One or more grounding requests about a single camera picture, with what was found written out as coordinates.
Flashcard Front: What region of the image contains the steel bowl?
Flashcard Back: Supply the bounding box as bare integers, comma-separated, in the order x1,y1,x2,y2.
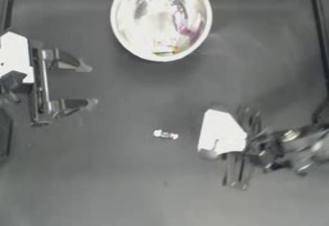
110,0,215,63

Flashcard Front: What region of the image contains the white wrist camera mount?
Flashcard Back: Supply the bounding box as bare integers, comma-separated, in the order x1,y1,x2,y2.
0,32,37,84
197,108,249,156

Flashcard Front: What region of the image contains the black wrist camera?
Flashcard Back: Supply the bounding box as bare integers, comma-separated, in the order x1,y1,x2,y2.
0,70,29,93

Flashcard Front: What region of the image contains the purple candy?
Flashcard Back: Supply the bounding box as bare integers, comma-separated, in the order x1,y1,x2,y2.
172,8,205,43

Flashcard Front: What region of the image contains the green white candy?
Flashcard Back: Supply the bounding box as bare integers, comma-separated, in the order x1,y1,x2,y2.
152,45,184,57

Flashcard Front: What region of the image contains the white black red twist candy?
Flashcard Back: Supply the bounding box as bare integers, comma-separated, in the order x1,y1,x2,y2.
153,128,181,140

